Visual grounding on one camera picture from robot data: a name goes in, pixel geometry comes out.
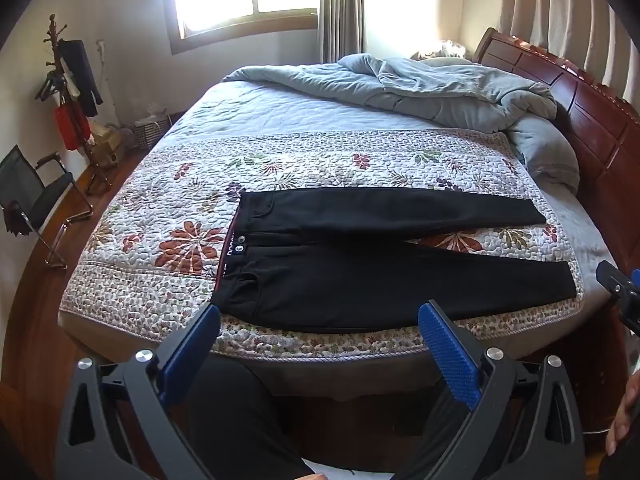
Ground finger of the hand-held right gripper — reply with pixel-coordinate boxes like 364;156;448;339
596;260;640;337

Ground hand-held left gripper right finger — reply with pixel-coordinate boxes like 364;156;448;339
417;300;586;480

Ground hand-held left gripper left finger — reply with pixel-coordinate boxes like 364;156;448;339
55;302;223;480

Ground black pants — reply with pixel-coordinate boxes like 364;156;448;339
210;186;576;333

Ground person's right hand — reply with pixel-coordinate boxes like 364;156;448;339
605;371;640;457

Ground floral quilted bedspread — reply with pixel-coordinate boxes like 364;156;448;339
59;77;583;361

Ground person's left leg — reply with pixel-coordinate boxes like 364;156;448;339
187;355;313;480

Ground person's leg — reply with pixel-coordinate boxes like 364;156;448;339
187;355;313;480
415;390;470;480

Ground person's right leg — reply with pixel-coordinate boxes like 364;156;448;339
415;390;470;480

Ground wooden headboard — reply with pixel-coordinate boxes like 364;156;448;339
475;27;640;281

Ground tan bag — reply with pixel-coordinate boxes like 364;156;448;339
92;125;126;168

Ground wicker basket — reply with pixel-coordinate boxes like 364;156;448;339
132;115;171;150

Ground black office chair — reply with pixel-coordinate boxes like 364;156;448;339
0;145;93;270

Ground red bag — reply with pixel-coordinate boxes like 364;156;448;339
54;102;92;151

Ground grey-blue duvet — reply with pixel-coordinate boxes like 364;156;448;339
222;52;581;193

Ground beige striped curtain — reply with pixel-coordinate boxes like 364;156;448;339
495;0;640;106

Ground white pillow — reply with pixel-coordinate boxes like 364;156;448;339
410;40;473;68

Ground dark hanging jacket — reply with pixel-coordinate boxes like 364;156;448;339
59;39;98;117

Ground wooden coat rack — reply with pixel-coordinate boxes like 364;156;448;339
35;14;113;196

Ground grey curtain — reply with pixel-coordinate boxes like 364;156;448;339
317;0;368;63

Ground wooden bed frame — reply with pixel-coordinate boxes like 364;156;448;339
50;310;621;466

